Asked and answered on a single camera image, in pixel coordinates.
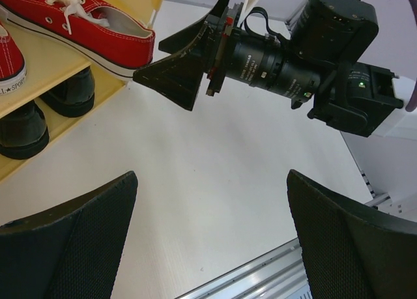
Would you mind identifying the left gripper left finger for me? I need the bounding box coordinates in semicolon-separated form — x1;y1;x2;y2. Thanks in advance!
1;171;138;298

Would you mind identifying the red canvas sneaker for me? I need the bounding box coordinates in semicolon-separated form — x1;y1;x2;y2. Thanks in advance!
1;0;155;81
0;24;27;95

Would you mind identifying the yellow shoe cabinet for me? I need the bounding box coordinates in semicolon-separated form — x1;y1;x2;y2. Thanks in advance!
0;0;169;182

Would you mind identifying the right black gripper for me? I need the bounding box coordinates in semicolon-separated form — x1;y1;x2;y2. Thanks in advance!
133;0;243;111

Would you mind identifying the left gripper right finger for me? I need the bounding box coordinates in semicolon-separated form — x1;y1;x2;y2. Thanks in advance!
287;169;416;298

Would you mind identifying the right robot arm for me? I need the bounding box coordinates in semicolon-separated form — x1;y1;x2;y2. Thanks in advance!
133;0;416;140

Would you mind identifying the black loafer shoe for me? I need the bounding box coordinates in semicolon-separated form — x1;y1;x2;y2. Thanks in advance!
1;100;50;160
40;66;95;118

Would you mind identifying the white slotted cable duct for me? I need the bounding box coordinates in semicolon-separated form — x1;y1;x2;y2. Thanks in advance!
282;280;312;299

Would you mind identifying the aluminium front rail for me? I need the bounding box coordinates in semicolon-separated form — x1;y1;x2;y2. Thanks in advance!
179;238;308;298

